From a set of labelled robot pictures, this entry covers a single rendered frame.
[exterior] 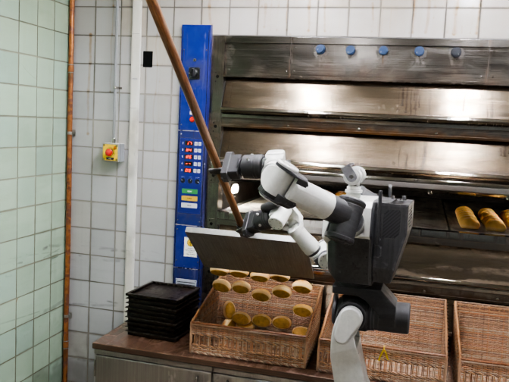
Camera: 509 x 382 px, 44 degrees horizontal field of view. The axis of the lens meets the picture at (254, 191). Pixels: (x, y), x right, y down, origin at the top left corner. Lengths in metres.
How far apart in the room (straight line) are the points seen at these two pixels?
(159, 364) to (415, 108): 1.72
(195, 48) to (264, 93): 0.44
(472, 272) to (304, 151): 1.01
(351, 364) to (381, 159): 1.16
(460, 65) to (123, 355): 2.11
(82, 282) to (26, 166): 0.79
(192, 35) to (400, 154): 1.23
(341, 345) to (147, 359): 1.08
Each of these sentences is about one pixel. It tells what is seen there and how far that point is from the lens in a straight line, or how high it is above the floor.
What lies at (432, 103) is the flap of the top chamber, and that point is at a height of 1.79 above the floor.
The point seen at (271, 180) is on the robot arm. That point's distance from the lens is 2.00.
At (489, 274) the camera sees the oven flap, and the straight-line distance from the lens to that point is 3.28.
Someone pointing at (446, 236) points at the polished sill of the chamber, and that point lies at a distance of 3.24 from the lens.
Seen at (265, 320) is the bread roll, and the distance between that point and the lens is 3.27.
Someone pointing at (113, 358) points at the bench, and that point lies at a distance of 3.19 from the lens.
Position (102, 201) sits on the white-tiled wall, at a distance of 3.66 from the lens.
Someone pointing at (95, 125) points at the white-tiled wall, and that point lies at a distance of 3.66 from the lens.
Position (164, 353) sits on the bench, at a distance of 3.06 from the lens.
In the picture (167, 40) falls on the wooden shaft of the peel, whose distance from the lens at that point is 1.88.
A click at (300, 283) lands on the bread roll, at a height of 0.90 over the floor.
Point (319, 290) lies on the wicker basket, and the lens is 3.27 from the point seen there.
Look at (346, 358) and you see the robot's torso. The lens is 2.43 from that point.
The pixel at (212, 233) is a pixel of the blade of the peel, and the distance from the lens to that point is 2.83.
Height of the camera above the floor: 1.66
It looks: 6 degrees down
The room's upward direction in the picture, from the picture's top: 3 degrees clockwise
